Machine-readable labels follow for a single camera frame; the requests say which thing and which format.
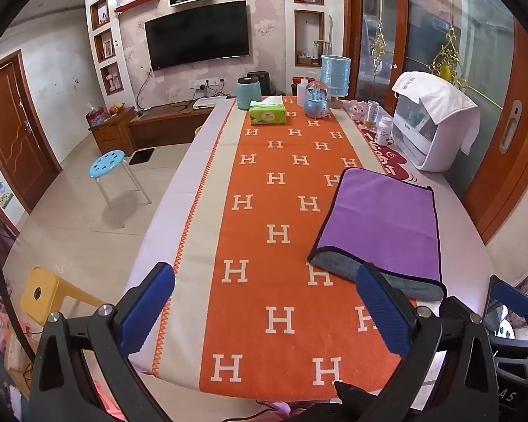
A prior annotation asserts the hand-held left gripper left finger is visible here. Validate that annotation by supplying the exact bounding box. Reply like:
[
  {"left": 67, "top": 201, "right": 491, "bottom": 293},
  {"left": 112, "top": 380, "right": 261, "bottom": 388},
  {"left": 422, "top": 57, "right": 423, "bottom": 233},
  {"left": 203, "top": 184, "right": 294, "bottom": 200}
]
[{"left": 29, "top": 262, "right": 177, "bottom": 422}]

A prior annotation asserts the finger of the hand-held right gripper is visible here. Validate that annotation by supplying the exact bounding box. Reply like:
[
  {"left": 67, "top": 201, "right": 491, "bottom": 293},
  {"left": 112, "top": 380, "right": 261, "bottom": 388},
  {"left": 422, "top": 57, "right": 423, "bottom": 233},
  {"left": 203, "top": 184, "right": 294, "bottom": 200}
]
[{"left": 484, "top": 275, "right": 528, "bottom": 339}]

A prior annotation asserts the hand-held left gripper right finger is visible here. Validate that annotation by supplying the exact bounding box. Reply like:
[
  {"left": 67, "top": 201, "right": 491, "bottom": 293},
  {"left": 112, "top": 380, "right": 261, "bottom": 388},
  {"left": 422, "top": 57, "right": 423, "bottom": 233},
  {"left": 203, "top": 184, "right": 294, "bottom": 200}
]
[{"left": 356, "top": 262, "right": 501, "bottom": 422}]

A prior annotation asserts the purple towel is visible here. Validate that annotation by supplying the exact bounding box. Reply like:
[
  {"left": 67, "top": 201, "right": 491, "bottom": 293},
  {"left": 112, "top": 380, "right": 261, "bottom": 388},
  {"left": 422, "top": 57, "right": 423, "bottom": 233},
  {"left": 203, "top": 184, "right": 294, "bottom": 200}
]
[{"left": 307, "top": 167, "right": 448, "bottom": 302}]

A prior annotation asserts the yellow plastic stool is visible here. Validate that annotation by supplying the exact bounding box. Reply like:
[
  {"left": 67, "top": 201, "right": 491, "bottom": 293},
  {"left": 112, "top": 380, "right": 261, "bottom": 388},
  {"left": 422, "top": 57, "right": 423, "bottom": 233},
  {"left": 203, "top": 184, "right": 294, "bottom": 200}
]
[{"left": 20, "top": 266, "right": 109, "bottom": 331}]

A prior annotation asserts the orange letter-print blanket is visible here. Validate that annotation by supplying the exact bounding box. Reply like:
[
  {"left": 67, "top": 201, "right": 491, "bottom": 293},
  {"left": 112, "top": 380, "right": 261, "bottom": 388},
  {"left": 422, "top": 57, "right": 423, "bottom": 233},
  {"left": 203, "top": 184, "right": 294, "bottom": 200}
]
[{"left": 152, "top": 96, "right": 420, "bottom": 398}]

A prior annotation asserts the blue round stool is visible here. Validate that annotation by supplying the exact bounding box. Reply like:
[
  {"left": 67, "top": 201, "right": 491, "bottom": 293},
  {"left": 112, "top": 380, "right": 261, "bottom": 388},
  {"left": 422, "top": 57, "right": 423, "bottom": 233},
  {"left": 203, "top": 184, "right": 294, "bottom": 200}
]
[{"left": 89, "top": 150, "right": 153, "bottom": 209}]

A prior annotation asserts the black floor scale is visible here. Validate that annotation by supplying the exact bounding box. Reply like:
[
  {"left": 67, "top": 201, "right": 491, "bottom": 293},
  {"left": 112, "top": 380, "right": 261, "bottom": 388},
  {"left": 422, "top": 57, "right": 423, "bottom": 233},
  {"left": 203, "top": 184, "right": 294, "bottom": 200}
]
[{"left": 127, "top": 148, "right": 155, "bottom": 167}]

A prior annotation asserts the red printed mat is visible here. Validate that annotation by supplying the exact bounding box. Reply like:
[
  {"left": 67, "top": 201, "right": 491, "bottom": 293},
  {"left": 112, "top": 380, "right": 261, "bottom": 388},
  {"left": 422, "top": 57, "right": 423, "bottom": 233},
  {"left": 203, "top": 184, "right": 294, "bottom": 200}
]
[{"left": 360, "top": 127, "right": 424, "bottom": 185}]

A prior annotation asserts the white countertop sterilizer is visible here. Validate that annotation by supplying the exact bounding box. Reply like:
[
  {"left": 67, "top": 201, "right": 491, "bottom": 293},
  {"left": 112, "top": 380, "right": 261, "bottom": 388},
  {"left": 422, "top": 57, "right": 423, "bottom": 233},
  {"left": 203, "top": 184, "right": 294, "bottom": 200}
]
[{"left": 391, "top": 92, "right": 481, "bottom": 172}]

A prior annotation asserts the white pill bottle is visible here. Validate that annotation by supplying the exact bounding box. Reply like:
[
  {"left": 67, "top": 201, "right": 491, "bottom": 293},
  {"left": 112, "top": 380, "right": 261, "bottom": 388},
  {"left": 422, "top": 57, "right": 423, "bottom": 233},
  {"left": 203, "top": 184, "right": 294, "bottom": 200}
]
[{"left": 376, "top": 116, "right": 395, "bottom": 145}]

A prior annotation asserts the wooden television cabinet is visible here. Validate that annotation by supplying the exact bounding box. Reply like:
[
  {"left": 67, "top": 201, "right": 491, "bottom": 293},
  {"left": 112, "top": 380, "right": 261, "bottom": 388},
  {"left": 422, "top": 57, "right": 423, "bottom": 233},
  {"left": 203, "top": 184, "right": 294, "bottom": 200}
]
[{"left": 88, "top": 97, "right": 230, "bottom": 155}]

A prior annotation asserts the red snack package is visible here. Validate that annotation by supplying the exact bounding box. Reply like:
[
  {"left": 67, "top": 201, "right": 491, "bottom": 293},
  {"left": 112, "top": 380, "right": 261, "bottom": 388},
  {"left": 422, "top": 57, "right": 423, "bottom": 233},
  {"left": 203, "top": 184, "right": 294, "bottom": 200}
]
[{"left": 86, "top": 108, "right": 109, "bottom": 129}]

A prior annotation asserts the glass jar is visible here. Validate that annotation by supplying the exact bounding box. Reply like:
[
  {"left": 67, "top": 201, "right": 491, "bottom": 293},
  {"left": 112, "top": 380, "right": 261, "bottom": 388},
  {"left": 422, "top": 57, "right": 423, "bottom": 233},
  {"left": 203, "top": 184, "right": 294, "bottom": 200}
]
[{"left": 365, "top": 101, "right": 382, "bottom": 128}]

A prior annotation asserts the pink toy figure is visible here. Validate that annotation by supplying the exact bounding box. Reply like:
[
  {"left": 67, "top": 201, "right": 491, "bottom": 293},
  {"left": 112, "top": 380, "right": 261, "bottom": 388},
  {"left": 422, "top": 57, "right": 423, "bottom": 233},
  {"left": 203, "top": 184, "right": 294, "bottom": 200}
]
[{"left": 349, "top": 100, "right": 371, "bottom": 123}]

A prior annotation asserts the white set-top box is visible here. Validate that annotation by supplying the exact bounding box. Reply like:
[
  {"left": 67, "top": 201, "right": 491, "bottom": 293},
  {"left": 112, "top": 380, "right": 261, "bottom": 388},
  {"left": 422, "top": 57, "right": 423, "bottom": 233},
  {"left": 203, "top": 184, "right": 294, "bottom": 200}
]
[{"left": 194, "top": 96, "right": 228, "bottom": 111}]

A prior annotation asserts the white appliance with cloth cover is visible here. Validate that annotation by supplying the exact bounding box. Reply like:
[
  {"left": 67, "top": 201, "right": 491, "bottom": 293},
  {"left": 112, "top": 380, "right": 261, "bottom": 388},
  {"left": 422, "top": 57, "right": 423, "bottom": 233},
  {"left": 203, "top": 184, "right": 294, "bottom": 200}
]
[{"left": 391, "top": 71, "right": 481, "bottom": 155}]

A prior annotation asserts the wooden door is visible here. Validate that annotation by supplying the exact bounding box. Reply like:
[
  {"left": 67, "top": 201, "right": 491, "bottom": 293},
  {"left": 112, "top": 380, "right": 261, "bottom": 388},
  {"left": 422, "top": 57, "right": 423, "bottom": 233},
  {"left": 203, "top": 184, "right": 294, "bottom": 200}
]
[{"left": 0, "top": 50, "right": 65, "bottom": 214}]

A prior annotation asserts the blue snow globe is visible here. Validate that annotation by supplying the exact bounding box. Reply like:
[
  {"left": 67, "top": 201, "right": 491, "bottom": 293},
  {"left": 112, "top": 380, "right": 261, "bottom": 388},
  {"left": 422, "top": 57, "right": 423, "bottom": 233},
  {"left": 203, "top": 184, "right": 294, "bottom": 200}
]
[{"left": 303, "top": 81, "right": 333, "bottom": 120}]

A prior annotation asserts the green tissue box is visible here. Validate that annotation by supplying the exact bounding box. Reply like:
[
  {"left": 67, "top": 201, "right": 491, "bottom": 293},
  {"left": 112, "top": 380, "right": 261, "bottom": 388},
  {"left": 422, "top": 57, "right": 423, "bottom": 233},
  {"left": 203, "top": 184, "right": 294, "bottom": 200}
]
[{"left": 249, "top": 96, "right": 288, "bottom": 126}]

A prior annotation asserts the teal canister with black lid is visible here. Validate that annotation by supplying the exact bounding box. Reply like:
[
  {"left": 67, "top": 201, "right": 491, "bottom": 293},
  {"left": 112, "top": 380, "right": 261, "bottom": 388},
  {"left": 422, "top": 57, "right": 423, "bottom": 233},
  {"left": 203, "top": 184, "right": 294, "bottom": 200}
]
[{"left": 236, "top": 76, "right": 262, "bottom": 110}]

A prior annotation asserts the light blue cylindrical lamp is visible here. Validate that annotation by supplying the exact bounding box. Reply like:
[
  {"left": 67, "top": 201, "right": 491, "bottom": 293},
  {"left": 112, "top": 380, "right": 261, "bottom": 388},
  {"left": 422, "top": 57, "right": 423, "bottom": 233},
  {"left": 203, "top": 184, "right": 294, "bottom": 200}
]
[{"left": 320, "top": 55, "right": 352, "bottom": 109}]

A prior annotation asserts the wooden sliding door frame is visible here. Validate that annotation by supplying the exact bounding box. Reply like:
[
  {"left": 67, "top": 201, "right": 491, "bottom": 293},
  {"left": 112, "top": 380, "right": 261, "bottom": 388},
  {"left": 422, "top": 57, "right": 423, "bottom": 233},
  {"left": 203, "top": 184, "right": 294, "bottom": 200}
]
[{"left": 461, "top": 21, "right": 528, "bottom": 243}]

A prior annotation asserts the wall-mounted black television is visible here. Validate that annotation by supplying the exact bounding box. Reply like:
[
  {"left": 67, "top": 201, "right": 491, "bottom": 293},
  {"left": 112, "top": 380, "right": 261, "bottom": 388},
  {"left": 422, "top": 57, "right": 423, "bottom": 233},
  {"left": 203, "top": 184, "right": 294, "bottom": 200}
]
[{"left": 144, "top": 1, "right": 251, "bottom": 71}]

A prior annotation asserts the red wall shelf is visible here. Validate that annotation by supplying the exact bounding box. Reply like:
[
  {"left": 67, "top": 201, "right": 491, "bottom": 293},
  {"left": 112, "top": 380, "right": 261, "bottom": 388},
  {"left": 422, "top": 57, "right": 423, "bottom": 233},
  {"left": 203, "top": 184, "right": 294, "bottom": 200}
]
[{"left": 114, "top": 0, "right": 162, "bottom": 13}]

